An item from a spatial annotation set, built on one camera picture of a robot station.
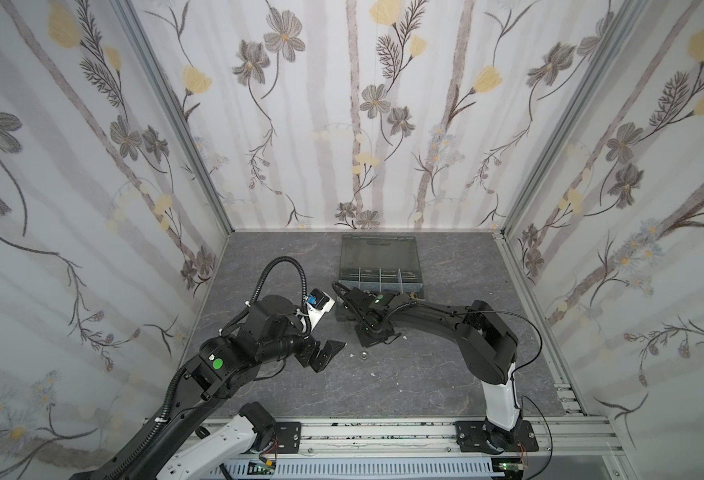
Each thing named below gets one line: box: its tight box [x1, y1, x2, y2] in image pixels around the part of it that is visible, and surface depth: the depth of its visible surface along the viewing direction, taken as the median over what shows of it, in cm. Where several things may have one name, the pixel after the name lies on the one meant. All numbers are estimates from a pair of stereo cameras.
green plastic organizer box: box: [335, 235, 425, 322], surface depth 120 cm
